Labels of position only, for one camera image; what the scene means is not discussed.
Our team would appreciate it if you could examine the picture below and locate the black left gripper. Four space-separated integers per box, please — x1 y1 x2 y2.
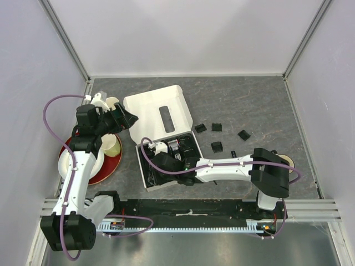
94 103 138 137

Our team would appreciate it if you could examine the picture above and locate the black power cable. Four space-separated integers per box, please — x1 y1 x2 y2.
146 163 159 187

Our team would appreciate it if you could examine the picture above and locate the black comb guard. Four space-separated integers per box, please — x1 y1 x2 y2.
211 122 222 132
238 130 251 141
211 141 224 153
194 124 207 133

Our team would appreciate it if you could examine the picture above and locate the black silver hair clipper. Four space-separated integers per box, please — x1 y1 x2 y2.
168 139 181 161

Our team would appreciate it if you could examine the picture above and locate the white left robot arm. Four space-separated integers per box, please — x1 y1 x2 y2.
40 103 138 251

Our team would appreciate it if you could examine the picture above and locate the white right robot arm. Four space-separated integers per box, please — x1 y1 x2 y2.
123 103 290 218

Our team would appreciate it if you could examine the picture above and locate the cream paper cup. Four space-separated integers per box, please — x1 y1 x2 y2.
101 134 121 157
105 97 119 111

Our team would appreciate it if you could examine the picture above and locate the black plastic tray insert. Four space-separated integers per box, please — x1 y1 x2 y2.
138 133 201 191

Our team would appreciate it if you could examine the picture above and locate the white cardboard box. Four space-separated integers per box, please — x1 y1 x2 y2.
123 85 202 191

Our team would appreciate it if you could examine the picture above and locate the red round plate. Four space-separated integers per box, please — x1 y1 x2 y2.
58 135 123 185

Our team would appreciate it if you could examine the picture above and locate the white plate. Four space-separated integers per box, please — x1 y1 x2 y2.
58 149 104 179

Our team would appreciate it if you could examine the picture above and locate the cream ceramic mug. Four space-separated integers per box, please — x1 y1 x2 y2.
273 151 295 168

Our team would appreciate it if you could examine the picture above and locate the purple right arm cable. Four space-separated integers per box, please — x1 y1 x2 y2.
140 137 302 241

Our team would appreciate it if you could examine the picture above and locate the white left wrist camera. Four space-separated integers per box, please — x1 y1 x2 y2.
84 91 110 112

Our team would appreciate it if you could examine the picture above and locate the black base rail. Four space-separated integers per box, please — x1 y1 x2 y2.
119 199 284 229

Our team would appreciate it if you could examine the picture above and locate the white slotted cable duct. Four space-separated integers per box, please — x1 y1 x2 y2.
94 218 278 233

